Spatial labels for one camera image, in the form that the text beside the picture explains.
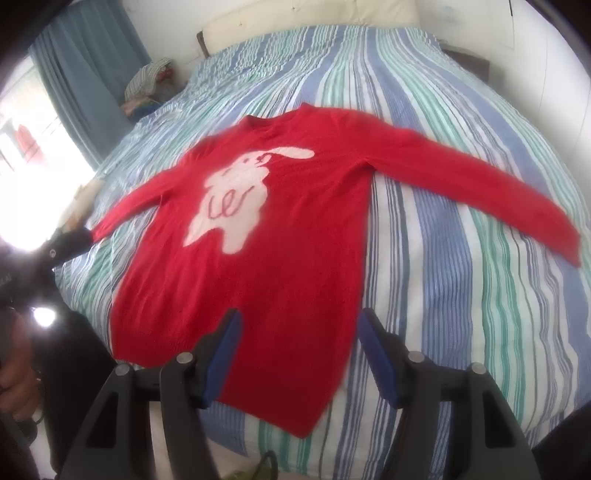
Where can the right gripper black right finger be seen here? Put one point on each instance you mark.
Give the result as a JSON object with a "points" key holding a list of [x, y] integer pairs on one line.
{"points": [[485, 440]]}

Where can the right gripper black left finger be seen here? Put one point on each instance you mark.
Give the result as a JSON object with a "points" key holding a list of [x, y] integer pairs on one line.
{"points": [[145, 424]]}

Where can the red sweater with white rabbit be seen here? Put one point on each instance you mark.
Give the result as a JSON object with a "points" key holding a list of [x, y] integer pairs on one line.
{"points": [[270, 217]]}

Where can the pile of clothes on nightstand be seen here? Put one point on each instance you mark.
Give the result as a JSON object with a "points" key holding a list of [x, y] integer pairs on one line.
{"points": [[143, 85]]}

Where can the person's left hand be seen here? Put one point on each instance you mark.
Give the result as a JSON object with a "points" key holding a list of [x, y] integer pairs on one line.
{"points": [[20, 396]]}

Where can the person's dark clothed body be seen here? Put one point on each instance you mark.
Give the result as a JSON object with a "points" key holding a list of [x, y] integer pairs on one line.
{"points": [[73, 364]]}

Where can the red garment hanging outside window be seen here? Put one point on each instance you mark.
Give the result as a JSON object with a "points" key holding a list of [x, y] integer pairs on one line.
{"points": [[29, 148]]}

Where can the striped blue green bedspread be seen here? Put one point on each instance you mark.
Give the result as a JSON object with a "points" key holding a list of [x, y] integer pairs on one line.
{"points": [[452, 281]]}

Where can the teal window curtain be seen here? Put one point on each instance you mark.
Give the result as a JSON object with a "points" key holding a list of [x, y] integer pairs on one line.
{"points": [[86, 56]]}

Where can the cream padded headboard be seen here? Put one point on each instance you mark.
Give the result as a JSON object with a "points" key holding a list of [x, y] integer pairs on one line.
{"points": [[264, 17]]}

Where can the dark wooden nightstand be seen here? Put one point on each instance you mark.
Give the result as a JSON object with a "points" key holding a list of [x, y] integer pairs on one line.
{"points": [[477, 65]]}

